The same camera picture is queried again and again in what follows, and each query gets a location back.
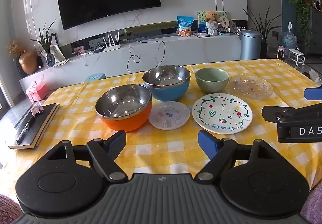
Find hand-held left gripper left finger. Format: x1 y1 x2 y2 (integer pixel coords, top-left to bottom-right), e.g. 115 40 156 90
45 130 129 184

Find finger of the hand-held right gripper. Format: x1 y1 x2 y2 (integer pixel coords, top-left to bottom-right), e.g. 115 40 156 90
304 87 322 100
262 103 322 124

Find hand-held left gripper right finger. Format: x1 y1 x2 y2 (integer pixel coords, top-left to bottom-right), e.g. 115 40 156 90
194 130 277 181

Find orange steel bowl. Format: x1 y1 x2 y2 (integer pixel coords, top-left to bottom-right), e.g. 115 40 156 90
95 84 153 132

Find white plate with fruit drawings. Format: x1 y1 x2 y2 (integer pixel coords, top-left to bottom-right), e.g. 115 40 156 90
192 93 253 134

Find clear glass printed plate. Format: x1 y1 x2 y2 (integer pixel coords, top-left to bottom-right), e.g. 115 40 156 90
228 74 274 101

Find small white printed plate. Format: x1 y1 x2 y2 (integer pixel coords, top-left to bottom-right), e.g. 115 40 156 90
148 101 190 130

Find green ceramic bowl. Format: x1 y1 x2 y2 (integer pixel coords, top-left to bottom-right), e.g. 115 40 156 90
195 68 229 94

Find blue steel bowl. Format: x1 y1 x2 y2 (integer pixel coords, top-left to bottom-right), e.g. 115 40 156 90
142 65 191 102

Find white round stool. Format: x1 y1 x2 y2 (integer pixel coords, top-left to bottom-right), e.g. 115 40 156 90
288 48 306 68

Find yellow checked tablecloth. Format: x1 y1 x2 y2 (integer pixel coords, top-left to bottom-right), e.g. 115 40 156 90
0 59 322 194

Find water bottle with pump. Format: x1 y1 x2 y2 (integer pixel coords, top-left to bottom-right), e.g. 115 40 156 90
280 22 298 51

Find grey trash can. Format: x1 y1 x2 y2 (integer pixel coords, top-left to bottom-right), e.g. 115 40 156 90
240 30 262 60

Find black notebook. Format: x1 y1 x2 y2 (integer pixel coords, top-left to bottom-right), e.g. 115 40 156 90
8 103 60 150

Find long-leaf potted plant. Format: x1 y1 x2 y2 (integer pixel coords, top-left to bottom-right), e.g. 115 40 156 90
243 6 282 58

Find pink binder clip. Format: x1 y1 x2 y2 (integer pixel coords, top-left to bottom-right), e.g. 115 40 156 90
30 102 44 115

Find white marble tv cabinet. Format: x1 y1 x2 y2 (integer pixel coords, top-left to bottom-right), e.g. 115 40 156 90
19 34 242 86

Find white router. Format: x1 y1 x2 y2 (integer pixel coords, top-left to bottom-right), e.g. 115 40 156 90
103 33 121 52

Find black pen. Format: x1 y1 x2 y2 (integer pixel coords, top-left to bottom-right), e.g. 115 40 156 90
15 116 34 144

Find potted ivy plant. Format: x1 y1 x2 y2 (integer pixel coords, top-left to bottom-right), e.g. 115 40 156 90
287 0 315 48

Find pink storage box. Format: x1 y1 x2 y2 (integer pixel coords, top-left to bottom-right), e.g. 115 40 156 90
25 82 49 102

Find white hand fan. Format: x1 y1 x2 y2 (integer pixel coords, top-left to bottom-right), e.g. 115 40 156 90
218 16 230 32

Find leafy plant in blue vase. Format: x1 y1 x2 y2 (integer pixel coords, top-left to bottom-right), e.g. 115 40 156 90
31 19 57 67

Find white sketch card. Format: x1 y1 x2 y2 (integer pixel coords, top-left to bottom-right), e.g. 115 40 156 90
49 44 66 62

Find teddy bear bouquet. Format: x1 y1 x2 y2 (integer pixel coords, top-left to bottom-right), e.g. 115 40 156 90
204 11 218 36

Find green painting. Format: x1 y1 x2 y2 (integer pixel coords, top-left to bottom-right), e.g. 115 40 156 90
197 11 228 34

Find blue snack bag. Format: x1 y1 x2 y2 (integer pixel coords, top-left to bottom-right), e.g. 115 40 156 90
177 16 195 36

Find gold vase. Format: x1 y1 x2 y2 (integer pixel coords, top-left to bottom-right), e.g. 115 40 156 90
19 50 38 75

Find glass sliding door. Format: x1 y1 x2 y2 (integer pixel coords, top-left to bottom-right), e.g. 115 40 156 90
0 83 13 126

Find purple fluffy cloth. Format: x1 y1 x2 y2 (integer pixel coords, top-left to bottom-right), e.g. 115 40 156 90
0 186 322 224

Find dried flowers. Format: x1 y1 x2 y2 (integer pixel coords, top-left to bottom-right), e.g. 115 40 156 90
6 39 26 58

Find black cable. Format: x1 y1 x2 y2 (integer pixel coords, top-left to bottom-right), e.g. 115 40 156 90
127 38 166 73

